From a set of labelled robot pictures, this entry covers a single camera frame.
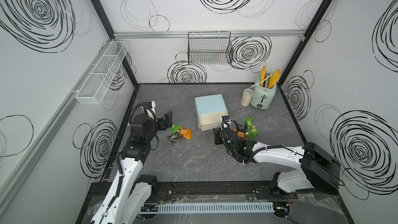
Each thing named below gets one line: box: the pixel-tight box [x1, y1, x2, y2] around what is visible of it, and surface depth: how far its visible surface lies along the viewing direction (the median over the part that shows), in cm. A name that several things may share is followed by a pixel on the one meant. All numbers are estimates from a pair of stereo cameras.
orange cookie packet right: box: [236, 131, 246, 140], surface depth 93 cm
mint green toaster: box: [249, 81, 278, 110], surface depth 99 cm
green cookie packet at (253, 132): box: [246, 125, 260, 140], surface depth 94 cm
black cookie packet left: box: [168, 131, 181, 144], surface depth 93 cm
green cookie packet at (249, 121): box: [242, 117, 254, 129], surface depth 101 cm
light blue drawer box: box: [194, 93, 230, 132], surface depth 91 cm
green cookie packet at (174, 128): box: [169, 121, 182, 135], surface depth 96 cm
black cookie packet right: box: [237, 123, 248, 133], surface depth 96 cm
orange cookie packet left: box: [179, 126, 193, 140], surface depth 95 cm
